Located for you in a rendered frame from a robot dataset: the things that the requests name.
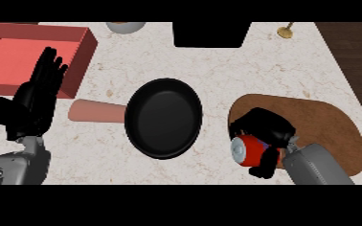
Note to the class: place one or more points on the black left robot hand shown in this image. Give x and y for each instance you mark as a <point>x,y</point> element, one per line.
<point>32,102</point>

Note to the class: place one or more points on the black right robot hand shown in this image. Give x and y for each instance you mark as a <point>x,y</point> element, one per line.
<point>264,124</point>

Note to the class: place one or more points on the red can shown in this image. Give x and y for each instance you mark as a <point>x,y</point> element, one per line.
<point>248,150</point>

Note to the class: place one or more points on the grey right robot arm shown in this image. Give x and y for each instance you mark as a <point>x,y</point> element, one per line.
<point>316,165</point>

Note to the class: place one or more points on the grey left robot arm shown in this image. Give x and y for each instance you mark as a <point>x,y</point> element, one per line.
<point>23,163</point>

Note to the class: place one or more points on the brown wooden cutting board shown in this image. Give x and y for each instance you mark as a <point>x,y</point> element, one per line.
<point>316,118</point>

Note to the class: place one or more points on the red open box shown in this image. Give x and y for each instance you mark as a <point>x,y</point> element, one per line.
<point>44,59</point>

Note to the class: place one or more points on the dark brown wooden panel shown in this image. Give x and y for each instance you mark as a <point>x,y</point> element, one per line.
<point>344,54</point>

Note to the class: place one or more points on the brass round knob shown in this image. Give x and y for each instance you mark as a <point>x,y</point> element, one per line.
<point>285,31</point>

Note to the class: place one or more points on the black appliance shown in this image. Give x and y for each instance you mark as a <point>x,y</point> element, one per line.
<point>210,34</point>

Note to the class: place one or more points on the grey bowl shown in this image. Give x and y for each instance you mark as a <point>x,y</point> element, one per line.
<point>124,27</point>

